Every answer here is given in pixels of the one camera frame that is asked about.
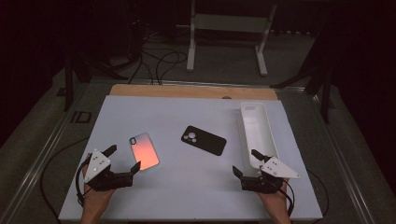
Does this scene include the black phone case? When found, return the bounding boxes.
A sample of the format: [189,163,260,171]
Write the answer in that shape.
[180,125,228,157]

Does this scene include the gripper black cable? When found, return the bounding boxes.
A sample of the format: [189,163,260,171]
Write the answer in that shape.
[39,136,92,220]
[281,169,330,224]

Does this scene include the white plastic bin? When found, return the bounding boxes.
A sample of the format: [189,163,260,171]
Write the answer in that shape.
[239,101,281,177]

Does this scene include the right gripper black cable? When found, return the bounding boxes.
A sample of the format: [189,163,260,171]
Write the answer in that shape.
[281,169,330,224]

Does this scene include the white metal stand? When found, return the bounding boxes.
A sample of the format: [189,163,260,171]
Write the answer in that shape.
[177,0,278,77]

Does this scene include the person's left hand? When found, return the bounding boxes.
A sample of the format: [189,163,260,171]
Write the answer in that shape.
[80,155,117,217]

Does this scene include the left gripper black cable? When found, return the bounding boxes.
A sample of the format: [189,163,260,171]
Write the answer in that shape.
[39,136,92,220]

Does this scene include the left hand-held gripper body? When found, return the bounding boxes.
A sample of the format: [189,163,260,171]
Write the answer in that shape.
[83,148,134,192]

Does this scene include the wooden table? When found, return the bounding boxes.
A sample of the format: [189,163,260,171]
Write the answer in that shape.
[109,83,279,101]

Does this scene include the black floor cables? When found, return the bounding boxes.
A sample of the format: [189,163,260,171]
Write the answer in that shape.
[126,29,189,86]

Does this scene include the person's right hand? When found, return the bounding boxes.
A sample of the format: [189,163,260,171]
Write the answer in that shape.
[257,179,290,217]

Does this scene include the white work board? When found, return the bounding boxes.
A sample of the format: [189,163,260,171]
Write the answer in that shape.
[58,94,324,223]

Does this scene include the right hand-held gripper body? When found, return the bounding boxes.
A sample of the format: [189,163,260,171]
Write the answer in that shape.
[240,156,303,195]

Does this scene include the iridescent phone case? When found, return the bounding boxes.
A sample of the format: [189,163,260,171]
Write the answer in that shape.
[129,132,161,172]

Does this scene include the metal floor rail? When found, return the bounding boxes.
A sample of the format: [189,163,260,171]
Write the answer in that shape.
[0,81,92,220]
[306,92,376,224]

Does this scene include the black stand with legs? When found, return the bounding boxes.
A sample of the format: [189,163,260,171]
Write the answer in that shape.
[63,54,129,113]
[270,29,333,125]

